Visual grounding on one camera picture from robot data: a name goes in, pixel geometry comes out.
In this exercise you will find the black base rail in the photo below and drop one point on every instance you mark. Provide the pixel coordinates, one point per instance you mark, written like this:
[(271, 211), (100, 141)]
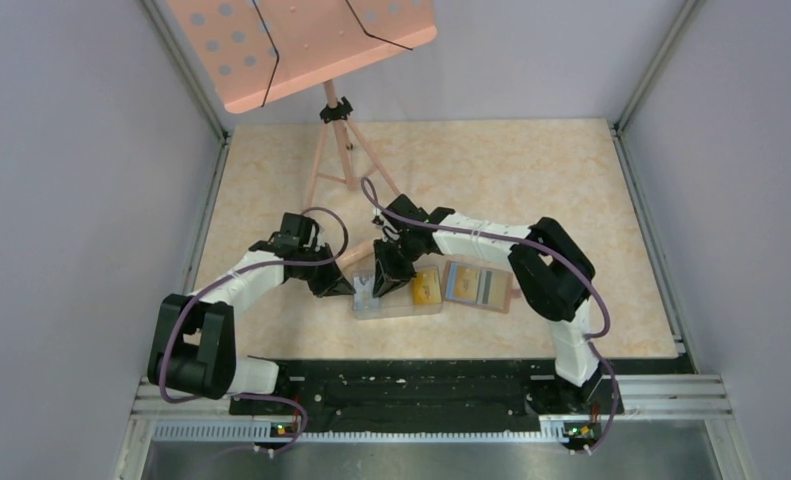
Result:
[(432, 396)]

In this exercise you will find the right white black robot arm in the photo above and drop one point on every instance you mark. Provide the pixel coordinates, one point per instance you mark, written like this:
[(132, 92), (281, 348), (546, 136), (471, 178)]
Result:
[(552, 272)]

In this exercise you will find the clear plastic card box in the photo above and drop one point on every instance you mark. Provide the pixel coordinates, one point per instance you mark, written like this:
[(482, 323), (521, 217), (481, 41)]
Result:
[(397, 304)]

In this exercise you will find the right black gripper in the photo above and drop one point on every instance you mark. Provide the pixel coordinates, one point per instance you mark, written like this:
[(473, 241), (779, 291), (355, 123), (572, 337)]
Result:
[(387, 276)]

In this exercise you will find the yellow credit card stack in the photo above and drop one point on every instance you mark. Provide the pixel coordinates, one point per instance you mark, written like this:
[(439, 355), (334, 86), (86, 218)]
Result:
[(425, 287)]

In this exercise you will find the brown leather card holder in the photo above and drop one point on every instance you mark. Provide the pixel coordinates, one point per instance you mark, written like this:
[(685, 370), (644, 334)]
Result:
[(479, 287)]

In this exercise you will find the pink cylindrical handle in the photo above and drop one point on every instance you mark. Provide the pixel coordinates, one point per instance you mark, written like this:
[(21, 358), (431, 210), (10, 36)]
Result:
[(355, 254)]

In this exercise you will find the pink music stand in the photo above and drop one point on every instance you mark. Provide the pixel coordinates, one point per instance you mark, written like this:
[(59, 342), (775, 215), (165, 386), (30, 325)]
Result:
[(258, 52)]

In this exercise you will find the grey white credit card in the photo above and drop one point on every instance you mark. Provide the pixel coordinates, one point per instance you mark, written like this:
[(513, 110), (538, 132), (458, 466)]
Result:
[(364, 299)]

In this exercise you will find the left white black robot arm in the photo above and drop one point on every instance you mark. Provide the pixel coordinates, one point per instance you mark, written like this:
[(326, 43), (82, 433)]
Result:
[(194, 352)]

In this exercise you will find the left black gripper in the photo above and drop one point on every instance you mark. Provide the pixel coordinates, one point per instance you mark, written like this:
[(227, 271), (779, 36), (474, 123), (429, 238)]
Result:
[(334, 283)]

